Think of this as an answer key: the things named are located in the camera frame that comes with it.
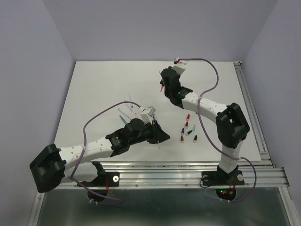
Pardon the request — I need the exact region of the aluminium frame rail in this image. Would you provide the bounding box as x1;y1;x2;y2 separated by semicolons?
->
31;61;300;226

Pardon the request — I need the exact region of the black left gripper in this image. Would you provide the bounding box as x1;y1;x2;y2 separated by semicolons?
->
128;120;169;145

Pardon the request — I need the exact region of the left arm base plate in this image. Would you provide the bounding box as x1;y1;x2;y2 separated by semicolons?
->
82;171;120;188

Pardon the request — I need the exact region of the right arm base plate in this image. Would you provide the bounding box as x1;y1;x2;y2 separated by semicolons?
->
201;167;245;187

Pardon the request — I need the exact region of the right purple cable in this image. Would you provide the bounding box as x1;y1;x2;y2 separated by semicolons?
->
174;57;257;203

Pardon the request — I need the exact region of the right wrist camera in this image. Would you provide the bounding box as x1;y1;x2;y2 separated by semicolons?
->
172;57;187;76

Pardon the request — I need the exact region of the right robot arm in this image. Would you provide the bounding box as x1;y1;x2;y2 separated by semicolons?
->
160;66;250;184

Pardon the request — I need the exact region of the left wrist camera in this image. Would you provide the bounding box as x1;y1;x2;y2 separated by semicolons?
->
139;106;156;124

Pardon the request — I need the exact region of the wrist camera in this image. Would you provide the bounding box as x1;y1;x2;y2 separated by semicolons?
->
139;106;156;124
172;57;187;76

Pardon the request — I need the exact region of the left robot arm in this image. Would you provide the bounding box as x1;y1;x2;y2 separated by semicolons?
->
30;119;170;193

